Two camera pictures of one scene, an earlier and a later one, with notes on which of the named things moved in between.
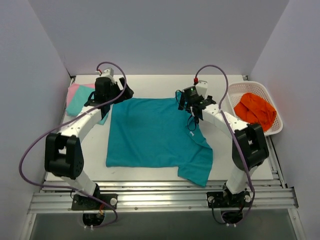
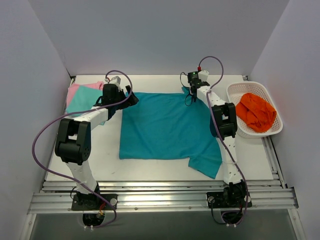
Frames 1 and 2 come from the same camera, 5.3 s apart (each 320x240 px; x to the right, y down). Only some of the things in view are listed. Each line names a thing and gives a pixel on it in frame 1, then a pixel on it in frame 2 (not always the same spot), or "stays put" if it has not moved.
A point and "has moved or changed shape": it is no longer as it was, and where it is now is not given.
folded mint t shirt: [82, 95] stays put
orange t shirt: [253, 109] stays put
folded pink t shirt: [72, 89] stays put
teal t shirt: [155, 132] has moved or changed shape
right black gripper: [183, 100] → [193, 89]
